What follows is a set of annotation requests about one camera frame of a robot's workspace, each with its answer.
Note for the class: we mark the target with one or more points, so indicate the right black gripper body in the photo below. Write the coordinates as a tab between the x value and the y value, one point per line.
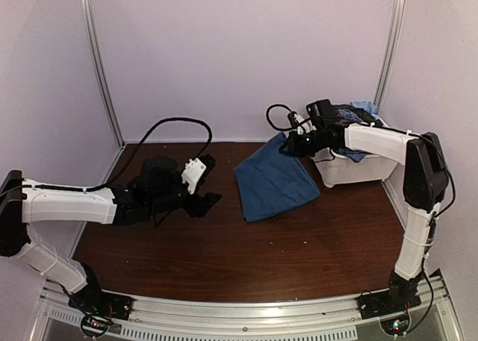
310	146

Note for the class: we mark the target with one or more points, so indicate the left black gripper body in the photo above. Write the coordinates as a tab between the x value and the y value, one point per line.
166	204

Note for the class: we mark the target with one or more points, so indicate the blue polo shirt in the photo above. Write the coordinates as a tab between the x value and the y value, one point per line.
271	183

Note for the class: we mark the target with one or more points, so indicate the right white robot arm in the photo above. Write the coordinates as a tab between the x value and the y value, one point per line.
426	176

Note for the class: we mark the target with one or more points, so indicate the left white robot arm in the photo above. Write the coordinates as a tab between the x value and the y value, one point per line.
160	189

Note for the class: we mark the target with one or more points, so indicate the white plastic laundry bin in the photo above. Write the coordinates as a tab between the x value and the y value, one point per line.
351	166

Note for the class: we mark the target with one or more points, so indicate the blue checkered shirt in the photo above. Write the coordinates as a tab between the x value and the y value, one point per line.
347	114

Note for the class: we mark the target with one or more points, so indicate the black garment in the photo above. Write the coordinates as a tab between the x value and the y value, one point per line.
365	116

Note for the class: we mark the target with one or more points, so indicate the light blue garment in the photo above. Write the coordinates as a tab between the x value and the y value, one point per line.
368	106

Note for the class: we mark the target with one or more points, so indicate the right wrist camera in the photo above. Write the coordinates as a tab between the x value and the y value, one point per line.
299	124

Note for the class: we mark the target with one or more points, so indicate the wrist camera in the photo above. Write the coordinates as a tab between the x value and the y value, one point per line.
195	172
299	124

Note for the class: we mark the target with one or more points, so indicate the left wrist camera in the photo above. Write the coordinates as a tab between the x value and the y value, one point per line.
195	172

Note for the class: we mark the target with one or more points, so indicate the front aluminium rail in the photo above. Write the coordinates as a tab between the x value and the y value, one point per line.
337	318

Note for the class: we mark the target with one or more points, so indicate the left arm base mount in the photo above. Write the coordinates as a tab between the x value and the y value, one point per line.
94	300

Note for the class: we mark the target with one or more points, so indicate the right aluminium corner post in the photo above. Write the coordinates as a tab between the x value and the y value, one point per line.
396	22

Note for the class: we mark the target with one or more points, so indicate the aluminium corner post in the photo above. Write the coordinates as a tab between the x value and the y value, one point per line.
396	22
99	71

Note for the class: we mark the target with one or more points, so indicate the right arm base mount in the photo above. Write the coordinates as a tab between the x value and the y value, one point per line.
399	295

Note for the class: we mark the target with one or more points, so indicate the left aluminium corner post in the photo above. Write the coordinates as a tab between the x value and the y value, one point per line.
99	71

